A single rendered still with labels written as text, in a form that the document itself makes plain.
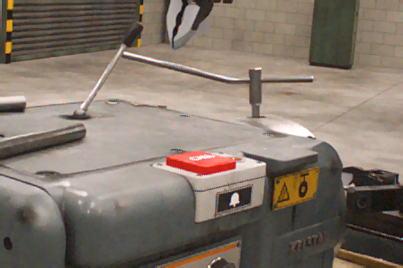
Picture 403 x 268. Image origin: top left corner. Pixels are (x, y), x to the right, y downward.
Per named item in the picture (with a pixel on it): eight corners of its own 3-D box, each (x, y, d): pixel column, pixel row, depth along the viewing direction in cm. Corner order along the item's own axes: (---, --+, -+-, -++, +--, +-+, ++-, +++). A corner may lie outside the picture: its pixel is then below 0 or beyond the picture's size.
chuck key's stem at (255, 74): (262, 132, 154) (261, 67, 153) (262, 134, 152) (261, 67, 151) (249, 133, 154) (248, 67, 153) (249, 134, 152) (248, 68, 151)
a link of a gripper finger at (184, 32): (204, 56, 150) (222, 6, 146) (182, 57, 145) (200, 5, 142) (191, 48, 151) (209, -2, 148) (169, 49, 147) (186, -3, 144)
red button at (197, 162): (204, 183, 98) (205, 165, 98) (164, 172, 102) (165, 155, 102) (236, 175, 103) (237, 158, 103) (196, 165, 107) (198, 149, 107)
